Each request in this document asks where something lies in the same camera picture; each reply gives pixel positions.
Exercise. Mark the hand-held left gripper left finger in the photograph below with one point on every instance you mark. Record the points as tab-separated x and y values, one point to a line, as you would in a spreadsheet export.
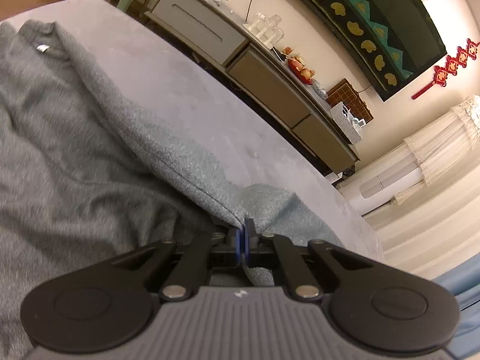
236	245

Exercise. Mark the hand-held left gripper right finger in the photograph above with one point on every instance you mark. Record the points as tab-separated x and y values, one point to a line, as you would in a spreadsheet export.
248	240

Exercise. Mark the grey sweater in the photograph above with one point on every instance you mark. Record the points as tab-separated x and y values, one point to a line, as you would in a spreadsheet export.
75	138

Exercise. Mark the black bag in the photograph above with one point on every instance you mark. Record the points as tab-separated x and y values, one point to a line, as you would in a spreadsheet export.
348	171

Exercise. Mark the white standing air conditioner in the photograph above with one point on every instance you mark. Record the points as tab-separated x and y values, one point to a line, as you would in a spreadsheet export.
386	183

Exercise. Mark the grey organiser box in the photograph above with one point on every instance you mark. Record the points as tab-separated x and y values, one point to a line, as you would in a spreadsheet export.
347	127

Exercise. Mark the grey brown sideboard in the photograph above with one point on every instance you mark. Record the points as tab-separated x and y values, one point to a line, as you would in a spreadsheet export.
262	78

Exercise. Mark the silver dish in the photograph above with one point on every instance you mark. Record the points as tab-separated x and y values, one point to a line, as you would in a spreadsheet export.
318	88

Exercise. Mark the red plate of fruit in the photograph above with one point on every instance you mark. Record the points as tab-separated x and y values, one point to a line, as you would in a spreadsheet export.
302	71

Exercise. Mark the brown wooden grid board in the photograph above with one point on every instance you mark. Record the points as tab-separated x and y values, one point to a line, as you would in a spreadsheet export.
356	99

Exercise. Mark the cream sheer curtain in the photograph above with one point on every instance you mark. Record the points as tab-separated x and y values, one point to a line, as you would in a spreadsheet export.
431	225

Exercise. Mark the set of clear glass cups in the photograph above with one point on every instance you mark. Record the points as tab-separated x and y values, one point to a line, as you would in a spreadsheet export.
264	28

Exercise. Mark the light blue cloth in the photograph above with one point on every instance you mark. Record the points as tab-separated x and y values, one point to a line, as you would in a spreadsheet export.
467	307

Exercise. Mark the black television with patterned cover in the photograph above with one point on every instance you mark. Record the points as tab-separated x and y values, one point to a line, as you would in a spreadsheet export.
375	22

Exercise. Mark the red knot wall ornament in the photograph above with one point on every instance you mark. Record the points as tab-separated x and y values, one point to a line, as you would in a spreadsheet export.
455	62

